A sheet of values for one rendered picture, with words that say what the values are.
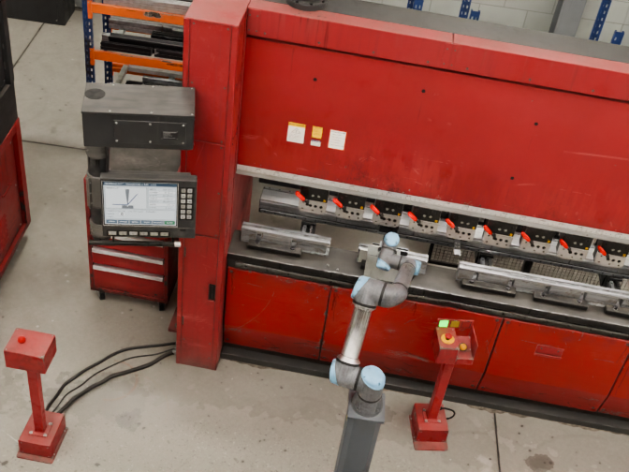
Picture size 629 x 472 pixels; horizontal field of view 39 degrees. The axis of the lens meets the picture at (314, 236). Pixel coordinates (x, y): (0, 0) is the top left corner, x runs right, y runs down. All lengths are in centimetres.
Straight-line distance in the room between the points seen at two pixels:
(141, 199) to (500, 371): 234
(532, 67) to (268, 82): 125
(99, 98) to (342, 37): 114
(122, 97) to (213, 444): 206
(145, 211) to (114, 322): 155
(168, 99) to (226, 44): 37
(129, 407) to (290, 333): 102
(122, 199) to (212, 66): 76
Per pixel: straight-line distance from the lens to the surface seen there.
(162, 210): 437
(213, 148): 444
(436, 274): 506
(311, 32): 424
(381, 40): 422
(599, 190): 470
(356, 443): 455
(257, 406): 536
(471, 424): 554
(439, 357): 484
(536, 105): 440
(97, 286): 581
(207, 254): 487
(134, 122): 411
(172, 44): 635
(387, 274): 479
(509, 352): 528
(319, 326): 523
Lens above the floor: 417
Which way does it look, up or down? 40 degrees down
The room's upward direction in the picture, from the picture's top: 9 degrees clockwise
